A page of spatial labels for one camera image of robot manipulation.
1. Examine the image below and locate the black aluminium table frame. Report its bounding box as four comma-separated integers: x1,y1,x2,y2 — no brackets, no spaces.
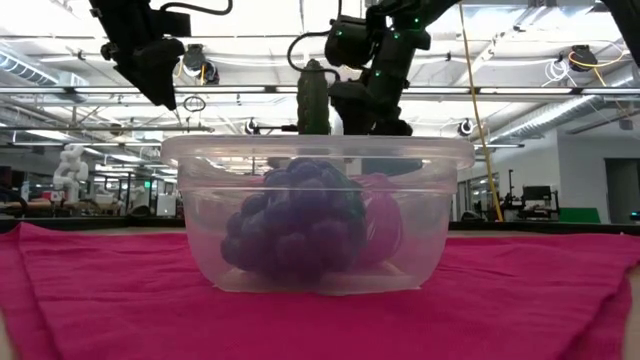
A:
0,215,640,236

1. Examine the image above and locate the purple toy grape bunch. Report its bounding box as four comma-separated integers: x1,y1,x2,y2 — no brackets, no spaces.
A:
220,157,369,281

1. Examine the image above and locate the black monitor on stand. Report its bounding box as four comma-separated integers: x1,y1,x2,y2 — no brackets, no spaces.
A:
519,184,562,221

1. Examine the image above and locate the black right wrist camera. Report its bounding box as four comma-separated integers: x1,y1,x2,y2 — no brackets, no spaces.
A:
324,17,379,70

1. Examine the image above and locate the green board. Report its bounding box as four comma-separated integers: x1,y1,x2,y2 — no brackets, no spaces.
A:
558,206,603,225

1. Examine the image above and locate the green cactus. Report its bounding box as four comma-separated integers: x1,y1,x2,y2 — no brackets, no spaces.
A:
296,58,332,135

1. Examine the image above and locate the red triangular cloth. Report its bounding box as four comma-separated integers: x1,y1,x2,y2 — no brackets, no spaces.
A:
0,222,640,360

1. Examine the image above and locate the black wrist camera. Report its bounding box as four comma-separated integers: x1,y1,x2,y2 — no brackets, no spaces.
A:
158,9,192,39
324,17,379,70

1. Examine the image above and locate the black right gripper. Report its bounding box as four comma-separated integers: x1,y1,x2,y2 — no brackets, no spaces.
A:
327,78,415,136

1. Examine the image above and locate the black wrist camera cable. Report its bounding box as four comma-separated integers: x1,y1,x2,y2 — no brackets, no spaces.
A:
287,30,342,81
158,0,234,17

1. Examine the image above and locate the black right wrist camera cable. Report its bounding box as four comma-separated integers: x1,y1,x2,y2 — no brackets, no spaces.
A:
287,30,342,81

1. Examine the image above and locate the clear plastic tupperware container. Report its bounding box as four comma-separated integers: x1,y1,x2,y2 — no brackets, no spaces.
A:
159,134,476,296

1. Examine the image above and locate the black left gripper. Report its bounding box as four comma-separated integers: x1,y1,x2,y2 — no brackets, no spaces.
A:
99,28,186,111

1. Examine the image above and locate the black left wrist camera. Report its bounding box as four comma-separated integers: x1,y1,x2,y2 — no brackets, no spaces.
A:
158,9,192,39

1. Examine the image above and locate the black left wrist camera cable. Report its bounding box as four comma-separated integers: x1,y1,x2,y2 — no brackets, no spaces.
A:
158,0,234,17

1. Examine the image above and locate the yellow hanging cable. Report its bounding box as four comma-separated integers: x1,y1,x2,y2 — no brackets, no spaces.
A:
458,0,504,223

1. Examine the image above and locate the red oblong toy vegetable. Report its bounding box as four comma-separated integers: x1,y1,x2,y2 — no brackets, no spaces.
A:
357,173,404,266

